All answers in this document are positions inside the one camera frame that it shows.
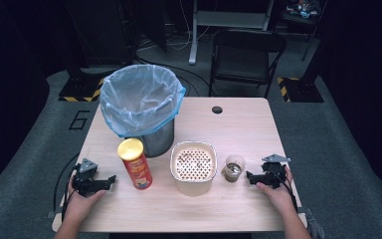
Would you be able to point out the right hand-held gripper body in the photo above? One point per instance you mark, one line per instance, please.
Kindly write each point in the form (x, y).
(273, 174)

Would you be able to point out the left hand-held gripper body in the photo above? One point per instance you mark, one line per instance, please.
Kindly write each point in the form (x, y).
(85, 181)

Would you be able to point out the person's right hand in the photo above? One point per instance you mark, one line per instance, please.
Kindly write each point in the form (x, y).
(278, 195)

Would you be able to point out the person's left hand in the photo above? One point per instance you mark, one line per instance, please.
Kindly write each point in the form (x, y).
(81, 204)

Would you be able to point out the small clear cup brown liquid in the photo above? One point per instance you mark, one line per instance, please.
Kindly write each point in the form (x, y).
(233, 171)

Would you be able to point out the red chips can yellow lid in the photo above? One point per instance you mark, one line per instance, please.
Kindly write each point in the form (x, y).
(137, 167)

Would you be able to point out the metal trash can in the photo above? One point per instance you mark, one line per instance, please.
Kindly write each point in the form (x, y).
(157, 142)

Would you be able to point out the beige square perforated container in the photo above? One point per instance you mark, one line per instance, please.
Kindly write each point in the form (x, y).
(194, 166)

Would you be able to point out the grey cloth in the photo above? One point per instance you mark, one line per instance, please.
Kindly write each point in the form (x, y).
(315, 225)

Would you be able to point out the blue plastic bin liner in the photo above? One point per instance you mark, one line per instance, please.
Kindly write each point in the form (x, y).
(139, 96)

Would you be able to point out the black stand base hazard tape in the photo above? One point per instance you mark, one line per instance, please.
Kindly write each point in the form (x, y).
(81, 89)
(303, 89)

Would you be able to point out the black folding chair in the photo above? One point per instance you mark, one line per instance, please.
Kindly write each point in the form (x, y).
(245, 56)

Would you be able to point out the black cabinet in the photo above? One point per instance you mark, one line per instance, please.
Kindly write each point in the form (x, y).
(102, 30)

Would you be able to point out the dark shelf with clutter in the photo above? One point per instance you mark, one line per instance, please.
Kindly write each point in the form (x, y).
(303, 13)

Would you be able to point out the white metal desk frame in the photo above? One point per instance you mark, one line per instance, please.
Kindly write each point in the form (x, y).
(227, 19)

